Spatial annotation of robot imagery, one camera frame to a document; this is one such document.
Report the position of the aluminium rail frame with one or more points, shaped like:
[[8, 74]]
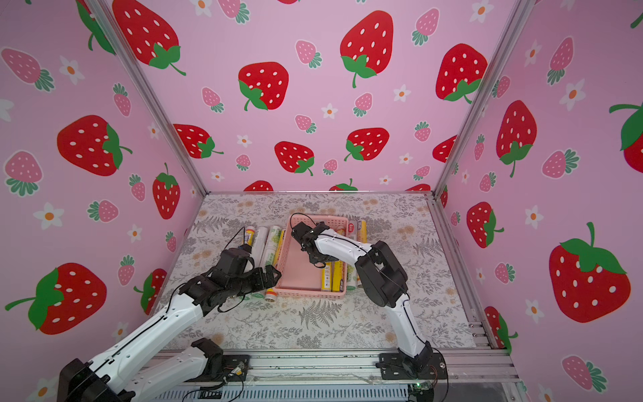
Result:
[[357, 367]]

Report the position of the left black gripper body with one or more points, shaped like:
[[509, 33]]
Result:
[[249, 282]]

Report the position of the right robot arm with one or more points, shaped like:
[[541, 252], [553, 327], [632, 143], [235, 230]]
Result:
[[384, 282]]

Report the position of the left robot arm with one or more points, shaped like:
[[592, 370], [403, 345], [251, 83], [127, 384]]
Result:
[[118, 374]]

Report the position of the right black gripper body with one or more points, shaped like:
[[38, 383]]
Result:
[[306, 239]]

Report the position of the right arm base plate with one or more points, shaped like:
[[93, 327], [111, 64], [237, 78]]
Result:
[[396, 366]]

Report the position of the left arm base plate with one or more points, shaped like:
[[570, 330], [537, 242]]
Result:
[[231, 368]]

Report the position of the pink plastic basket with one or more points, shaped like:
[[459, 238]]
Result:
[[299, 277]]

